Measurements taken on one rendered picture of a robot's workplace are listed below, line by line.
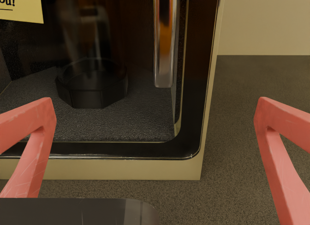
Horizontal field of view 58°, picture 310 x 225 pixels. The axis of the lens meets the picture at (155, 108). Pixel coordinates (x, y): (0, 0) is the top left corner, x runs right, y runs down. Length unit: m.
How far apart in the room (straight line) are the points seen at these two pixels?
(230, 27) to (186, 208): 0.50
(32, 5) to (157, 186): 0.25
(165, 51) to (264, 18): 0.57
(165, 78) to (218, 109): 0.31
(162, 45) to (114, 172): 0.22
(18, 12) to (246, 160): 0.33
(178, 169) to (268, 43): 0.50
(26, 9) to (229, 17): 0.54
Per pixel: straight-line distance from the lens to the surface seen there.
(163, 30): 0.20
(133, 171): 0.37
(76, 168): 0.38
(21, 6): 0.27
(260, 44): 0.78
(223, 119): 0.50
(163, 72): 0.21
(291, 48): 0.81
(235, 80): 0.62
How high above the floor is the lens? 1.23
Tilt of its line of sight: 35 degrees down
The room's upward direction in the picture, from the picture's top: straight up
